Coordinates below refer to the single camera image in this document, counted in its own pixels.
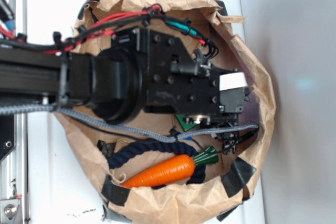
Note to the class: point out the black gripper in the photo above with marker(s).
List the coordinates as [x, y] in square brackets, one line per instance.
[154, 73]

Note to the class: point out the green rectangular block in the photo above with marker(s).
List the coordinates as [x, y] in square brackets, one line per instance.
[185, 124]

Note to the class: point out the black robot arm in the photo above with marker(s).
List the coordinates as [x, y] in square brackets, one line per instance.
[67, 81]

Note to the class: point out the orange toy carrot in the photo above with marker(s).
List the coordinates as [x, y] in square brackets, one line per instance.
[172, 170]

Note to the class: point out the brown paper bag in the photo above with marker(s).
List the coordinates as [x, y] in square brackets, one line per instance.
[227, 183]

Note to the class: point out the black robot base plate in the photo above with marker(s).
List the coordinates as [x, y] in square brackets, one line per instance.
[6, 136]

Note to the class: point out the aluminium frame rail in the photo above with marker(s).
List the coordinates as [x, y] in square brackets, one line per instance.
[14, 166]

